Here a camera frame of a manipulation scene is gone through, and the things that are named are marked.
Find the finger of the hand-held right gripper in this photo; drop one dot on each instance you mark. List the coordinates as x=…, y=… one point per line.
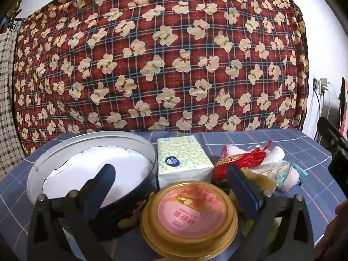
x=330, y=132

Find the clear plastic bag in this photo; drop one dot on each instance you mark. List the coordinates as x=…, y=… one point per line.
x=288, y=182

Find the checkered beige cloth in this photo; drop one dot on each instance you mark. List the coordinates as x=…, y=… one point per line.
x=8, y=114

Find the wall socket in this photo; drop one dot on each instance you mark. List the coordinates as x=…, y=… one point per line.
x=316, y=85

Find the white charger plug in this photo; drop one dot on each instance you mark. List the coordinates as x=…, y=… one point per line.
x=325, y=84

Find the pink and black package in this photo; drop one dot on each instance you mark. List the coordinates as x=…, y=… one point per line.
x=344, y=108

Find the person's right hand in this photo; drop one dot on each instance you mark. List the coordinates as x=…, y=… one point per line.
x=341, y=209

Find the white paper liner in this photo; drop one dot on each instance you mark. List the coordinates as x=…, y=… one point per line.
x=81, y=163

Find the yellow dotted tissue pack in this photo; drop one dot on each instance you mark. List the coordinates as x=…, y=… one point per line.
x=182, y=155

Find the blue clothes hanger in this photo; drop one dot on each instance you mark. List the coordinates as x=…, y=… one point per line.
x=9, y=22

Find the gold round lid pink label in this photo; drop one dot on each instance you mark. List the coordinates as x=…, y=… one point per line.
x=190, y=209

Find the round black and gold tin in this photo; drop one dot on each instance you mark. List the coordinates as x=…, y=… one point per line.
x=136, y=195

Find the clear bag of cotton swabs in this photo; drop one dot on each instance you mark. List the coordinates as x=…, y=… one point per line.
x=274, y=171

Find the white pink-striped towel roll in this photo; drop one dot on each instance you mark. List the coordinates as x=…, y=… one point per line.
x=277, y=153

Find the red plaid bear printed blanket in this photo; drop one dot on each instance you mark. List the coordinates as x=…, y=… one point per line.
x=163, y=59

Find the blue plaid bed sheet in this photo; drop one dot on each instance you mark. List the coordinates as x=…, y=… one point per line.
x=312, y=163

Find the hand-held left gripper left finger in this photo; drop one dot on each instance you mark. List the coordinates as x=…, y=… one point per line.
x=107, y=179

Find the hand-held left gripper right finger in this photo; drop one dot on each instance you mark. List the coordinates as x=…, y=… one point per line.
x=244, y=193

